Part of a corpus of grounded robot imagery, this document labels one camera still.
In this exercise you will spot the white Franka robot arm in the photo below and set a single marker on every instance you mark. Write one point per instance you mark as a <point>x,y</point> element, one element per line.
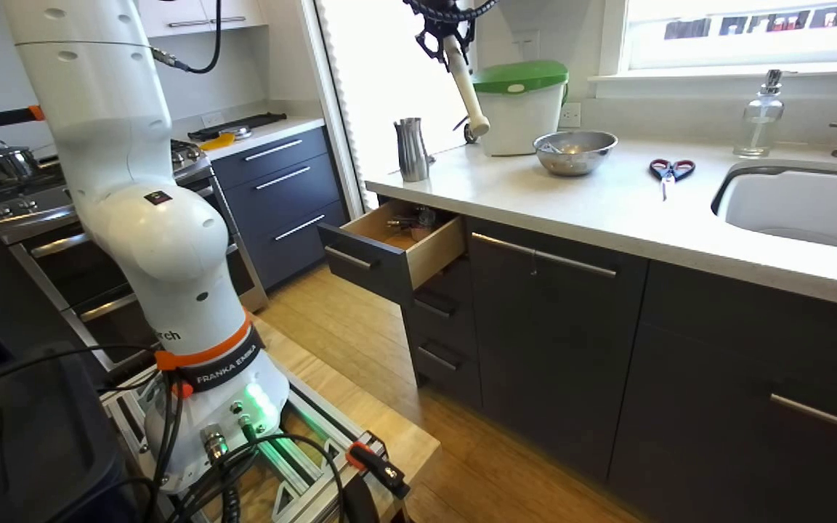
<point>117,146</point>

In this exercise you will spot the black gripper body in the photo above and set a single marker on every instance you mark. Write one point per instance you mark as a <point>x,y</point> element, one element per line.
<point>447,14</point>

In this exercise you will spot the kitchen stove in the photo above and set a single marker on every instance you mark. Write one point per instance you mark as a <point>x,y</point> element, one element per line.
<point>49,262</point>

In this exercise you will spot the red black clamp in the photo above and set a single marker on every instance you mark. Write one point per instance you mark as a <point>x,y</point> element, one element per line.
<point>376,466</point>

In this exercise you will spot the wooden robot platform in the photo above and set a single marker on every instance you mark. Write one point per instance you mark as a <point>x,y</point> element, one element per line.
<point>361,396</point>

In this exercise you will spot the dark kitchen counter cabinet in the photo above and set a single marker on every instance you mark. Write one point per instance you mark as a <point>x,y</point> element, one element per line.
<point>630,368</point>

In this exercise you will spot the silver metal bowl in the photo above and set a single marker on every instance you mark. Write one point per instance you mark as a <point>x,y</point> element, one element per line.
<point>575,152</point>

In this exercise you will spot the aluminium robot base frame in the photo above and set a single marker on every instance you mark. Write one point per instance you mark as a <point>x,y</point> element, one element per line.
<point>283,466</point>

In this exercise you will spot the silver metal cup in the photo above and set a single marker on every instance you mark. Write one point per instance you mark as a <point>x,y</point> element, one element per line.
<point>412,149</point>

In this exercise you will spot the black plastic bin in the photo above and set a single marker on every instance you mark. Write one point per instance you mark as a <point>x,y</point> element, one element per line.
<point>21,438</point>

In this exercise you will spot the white container green lid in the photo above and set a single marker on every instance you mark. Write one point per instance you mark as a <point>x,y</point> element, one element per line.
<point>521,119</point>

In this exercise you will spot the kitchen sink basin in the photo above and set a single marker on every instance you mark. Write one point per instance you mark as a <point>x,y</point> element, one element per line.
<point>806,209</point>

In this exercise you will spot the open wooden drawer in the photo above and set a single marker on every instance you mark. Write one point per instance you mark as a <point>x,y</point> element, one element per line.
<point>398,243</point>

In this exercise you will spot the clear soap dispenser bottle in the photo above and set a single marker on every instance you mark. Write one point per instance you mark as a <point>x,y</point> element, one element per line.
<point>758,120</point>

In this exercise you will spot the blue grey drawer cabinet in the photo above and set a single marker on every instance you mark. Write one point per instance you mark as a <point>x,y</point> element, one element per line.
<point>283,204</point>

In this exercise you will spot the silver cooking pot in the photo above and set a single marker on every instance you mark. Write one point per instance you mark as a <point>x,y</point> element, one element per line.
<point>7,164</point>

